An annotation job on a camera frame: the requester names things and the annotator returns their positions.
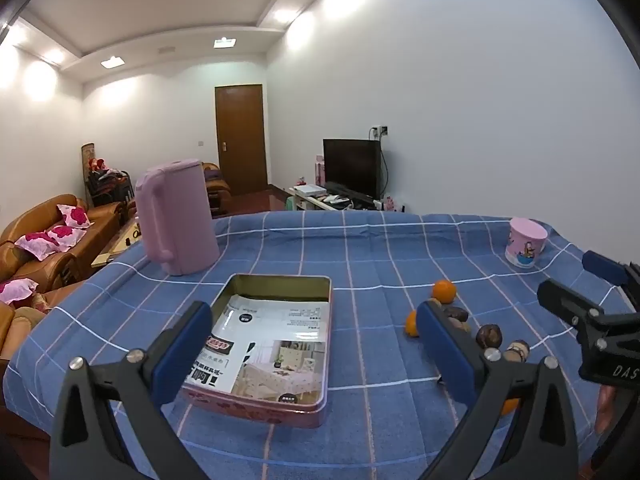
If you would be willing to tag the pink floral cushion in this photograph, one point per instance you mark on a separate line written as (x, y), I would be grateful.
(17, 290)
(74, 217)
(57, 240)

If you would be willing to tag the small orange mandarin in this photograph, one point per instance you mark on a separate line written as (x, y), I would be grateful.
(444, 291)

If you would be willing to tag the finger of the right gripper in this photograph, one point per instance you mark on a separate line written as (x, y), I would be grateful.
(603, 267)
(570, 306)

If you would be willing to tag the purple sweet potato slice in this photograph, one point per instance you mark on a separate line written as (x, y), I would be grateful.
(517, 351)

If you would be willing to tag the black television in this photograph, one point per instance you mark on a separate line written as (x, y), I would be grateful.
(354, 164)

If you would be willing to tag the wall power socket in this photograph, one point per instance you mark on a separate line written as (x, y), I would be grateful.
(377, 132)

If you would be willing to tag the dark cluttered shelf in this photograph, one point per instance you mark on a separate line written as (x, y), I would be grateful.
(103, 184)

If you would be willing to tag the dark dried fruit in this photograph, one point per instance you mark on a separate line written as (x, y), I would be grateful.
(458, 313)

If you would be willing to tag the pink electric kettle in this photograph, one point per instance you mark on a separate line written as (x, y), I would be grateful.
(177, 228)

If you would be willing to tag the white tv stand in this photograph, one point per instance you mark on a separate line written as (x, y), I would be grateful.
(314, 197)

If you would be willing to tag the brown wooden door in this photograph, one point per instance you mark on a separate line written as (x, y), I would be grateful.
(240, 131)

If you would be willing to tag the right hand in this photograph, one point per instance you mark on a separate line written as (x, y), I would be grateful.
(606, 409)

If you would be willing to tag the brown leather armchair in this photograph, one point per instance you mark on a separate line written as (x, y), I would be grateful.
(218, 190)

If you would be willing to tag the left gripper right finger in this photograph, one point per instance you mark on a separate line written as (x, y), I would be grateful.
(541, 440)

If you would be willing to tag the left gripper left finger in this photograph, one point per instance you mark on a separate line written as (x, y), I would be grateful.
(86, 442)

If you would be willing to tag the pink metal tin box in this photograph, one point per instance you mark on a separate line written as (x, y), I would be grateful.
(268, 287)

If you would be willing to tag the wooden coffee table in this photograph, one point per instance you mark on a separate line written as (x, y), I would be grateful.
(128, 235)

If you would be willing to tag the large orange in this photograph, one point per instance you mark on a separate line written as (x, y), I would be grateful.
(509, 406)

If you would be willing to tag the pink cartoon mug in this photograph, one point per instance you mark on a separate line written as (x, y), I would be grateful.
(525, 242)

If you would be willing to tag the printed paper leaflet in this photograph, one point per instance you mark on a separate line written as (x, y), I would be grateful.
(266, 350)

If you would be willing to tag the near brown leather sofa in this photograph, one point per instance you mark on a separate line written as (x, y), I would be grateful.
(18, 323)

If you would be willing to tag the dark wrinkled passion fruit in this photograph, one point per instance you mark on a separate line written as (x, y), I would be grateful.
(489, 336)

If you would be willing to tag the long brown leather sofa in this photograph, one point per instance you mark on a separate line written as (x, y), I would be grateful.
(59, 269)

